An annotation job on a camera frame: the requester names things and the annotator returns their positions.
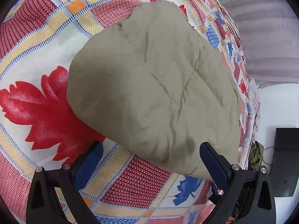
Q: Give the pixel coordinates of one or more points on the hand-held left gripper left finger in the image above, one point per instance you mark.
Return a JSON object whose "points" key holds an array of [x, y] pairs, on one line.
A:
{"points": [[90, 165]]}

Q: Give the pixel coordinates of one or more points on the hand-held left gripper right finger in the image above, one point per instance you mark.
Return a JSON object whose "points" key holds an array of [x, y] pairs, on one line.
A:
{"points": [[216, 165]]}

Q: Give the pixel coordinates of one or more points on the beige puffer jacket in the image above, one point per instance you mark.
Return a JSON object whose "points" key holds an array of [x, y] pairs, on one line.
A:
{"points": [[154, 88]]}

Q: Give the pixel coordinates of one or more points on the olive green garment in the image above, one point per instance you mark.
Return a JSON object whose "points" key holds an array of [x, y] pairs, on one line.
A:
{"points": [[256, 156]]}

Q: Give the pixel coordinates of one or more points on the pink floral quilt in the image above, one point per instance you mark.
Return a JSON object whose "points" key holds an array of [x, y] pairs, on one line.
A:
{"points": [[251, 121]]}

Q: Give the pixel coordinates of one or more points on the black box on floor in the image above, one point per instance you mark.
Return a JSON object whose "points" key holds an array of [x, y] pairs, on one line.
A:
{"points": [[286, 161]]}

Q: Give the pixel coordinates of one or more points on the leaf-print patchwork bed cover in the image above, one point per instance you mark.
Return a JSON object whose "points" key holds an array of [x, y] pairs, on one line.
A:
{"points": [[39, 58]]}

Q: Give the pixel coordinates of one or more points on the grey curtain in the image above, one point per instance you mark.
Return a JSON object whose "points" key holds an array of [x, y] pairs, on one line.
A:
{"points": [[264, 35]]}

